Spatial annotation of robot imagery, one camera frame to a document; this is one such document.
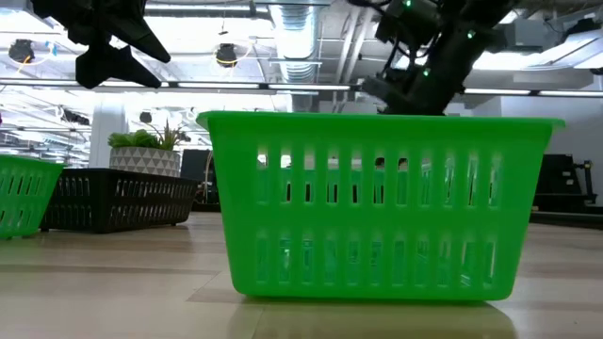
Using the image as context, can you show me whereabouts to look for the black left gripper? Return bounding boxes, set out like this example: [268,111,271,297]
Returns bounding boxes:
[30,0,172,90]

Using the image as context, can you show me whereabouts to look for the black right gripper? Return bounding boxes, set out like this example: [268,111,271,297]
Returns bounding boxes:
[360,68,454,117]

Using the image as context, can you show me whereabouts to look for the green slotted plastic basket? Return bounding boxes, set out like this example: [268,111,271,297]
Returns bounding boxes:
[196,110,566,302]
[0,153,66,240]

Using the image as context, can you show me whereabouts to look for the black slotted plastic basket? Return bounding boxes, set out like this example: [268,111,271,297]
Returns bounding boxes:
[40,168,200,234]

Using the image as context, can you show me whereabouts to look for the white building column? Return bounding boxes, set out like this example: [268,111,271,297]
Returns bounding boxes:
[87,91,131,170]

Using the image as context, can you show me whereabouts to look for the overhead light strip bar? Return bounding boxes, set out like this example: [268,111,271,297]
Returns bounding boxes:
[0,77,603,98]

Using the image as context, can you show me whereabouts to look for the succulent in patterned white pot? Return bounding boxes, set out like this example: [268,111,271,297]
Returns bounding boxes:
[106,120,183,179]

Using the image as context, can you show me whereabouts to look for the black background monitors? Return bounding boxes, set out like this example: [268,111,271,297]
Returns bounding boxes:
[180,149,219,204]

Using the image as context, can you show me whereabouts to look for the black background machine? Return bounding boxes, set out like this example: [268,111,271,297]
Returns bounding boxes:
[531,153,598,216]

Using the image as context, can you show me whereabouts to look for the black ceiling cable reel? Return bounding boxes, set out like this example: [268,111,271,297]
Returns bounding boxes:
[8,39,36,65]
[215,42,239,69]

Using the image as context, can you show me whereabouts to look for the silver ribbed ventilation duct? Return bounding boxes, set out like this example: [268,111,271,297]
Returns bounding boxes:
[269,0,327,85]

